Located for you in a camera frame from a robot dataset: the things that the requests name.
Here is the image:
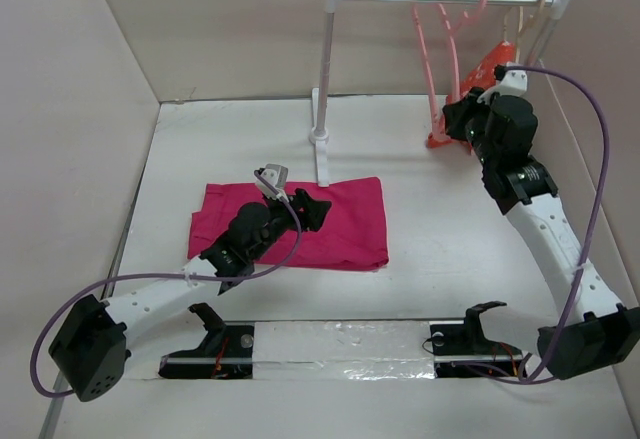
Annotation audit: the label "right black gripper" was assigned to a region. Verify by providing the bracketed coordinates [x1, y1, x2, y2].
[445, 86, 500, 168]

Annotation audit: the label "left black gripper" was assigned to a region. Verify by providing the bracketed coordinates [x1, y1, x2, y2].
[248, 188, 328, 261]

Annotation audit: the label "pink plastic hanger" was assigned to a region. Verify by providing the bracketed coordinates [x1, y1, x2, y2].
[412, 0, 490, 143]

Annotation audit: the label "magenta pink trousers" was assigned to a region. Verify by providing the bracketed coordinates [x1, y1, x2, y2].
[187, 177, 389, 272]

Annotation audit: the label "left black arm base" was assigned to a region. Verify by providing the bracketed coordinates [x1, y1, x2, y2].
[158, 303, 255, 380]

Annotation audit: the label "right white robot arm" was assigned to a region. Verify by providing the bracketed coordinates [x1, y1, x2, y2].
[443, 87, 639, 380]

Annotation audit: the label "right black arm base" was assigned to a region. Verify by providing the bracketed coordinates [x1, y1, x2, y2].
[422, 301, 522, 379]

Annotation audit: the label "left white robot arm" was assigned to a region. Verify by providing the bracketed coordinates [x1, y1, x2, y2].
[49, 189, 331, 402]

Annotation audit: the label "beige wooden hanger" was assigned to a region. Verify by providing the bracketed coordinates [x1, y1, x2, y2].
[502, 0, 546, 64]

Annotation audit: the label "orange floral garment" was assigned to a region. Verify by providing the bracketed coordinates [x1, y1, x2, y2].
[426, 41, 518, 149]

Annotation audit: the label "white clothes rack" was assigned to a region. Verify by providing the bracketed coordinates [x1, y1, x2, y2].
[309, 0, 571, 187]

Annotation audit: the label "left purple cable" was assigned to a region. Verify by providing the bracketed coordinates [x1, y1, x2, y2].
[29, 168, 303, 400]

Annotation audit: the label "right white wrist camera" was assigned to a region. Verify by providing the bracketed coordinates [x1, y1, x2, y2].
[477, 62, 528, 105]

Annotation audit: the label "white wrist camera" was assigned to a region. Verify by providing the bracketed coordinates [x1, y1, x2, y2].
[254, 164, 288, 200]
[477, 62, 528, 105]

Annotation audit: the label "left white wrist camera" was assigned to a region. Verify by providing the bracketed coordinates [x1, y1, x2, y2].
[254, 164, 288, 200]

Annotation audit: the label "metal side rail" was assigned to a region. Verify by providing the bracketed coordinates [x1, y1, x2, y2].
[38, 376, 68, 439]

